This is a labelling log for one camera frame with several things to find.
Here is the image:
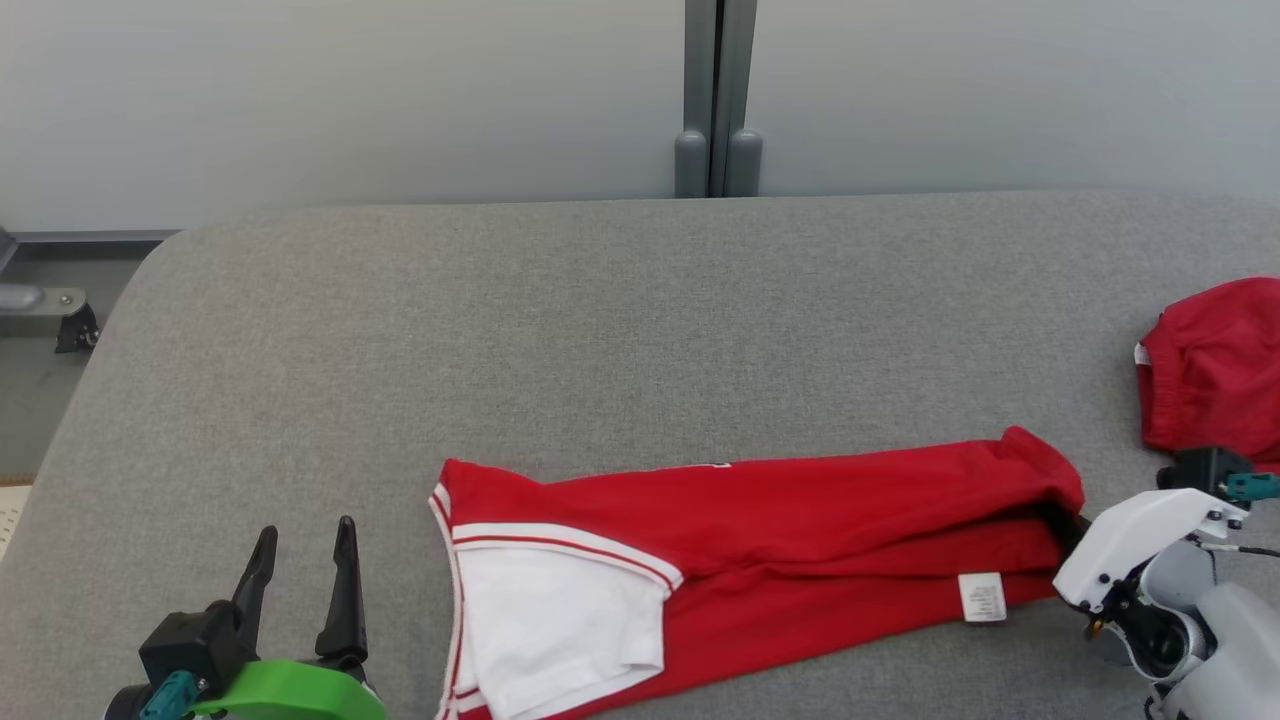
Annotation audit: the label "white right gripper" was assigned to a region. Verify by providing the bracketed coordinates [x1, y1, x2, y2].
[1038, 488, 1251, 613]

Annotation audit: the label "left camera cable teal plug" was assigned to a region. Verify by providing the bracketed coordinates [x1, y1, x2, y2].
[140, 672, 198, 720]

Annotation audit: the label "grey partition frame post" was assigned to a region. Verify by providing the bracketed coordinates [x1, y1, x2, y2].
[673, 0, 764, 199]

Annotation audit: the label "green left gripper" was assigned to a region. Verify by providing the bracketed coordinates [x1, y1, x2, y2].
[188, 516, 388, 720]

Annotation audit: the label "red shirt white sleeves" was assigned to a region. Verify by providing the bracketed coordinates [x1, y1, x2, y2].
[428, 425, 1091, 720]

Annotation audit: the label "red shorts white side stripes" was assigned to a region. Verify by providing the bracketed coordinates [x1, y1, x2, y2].
[1135, 277, 1280, 476]

